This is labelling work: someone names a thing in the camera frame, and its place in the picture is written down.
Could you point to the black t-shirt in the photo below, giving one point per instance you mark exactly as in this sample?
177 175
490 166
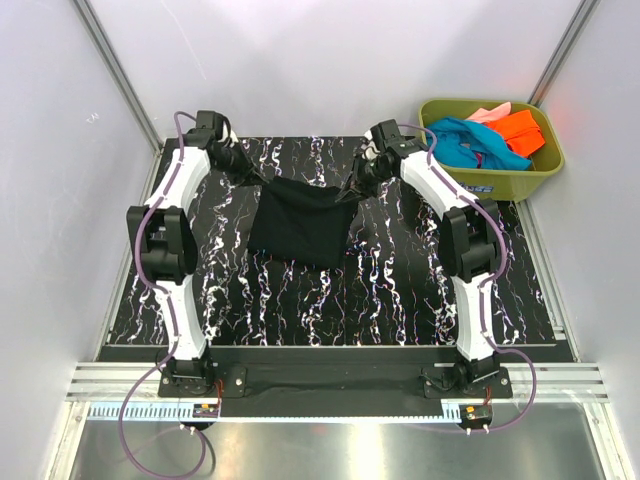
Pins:
299 222

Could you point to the left aluminium frame post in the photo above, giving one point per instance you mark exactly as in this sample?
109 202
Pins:
98 36

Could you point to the olive green plastic bin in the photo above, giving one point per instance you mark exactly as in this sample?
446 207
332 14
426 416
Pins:
502 185

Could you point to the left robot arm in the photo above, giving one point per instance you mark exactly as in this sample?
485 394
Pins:
165 251

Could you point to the blue t-shirt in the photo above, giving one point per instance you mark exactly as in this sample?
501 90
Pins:
469 145

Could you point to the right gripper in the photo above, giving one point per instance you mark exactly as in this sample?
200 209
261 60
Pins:
356 186

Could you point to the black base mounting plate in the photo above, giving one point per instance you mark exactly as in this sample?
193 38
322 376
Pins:
343 382

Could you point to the aluminium frame post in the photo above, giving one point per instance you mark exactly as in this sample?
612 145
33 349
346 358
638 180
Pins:
568 40
98 36

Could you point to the right aluminium frame post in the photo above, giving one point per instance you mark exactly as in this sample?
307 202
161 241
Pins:
568 40

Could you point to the orange t-shirt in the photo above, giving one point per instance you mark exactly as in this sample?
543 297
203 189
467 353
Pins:
520 131

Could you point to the pink t-shirt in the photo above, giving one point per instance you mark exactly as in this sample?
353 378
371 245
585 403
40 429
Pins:
484 115

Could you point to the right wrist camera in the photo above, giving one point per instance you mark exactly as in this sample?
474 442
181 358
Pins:
373 146

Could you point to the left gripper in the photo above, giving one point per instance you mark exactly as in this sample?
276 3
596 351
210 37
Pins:
248 171

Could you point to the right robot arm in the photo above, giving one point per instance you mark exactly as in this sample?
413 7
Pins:
471 247

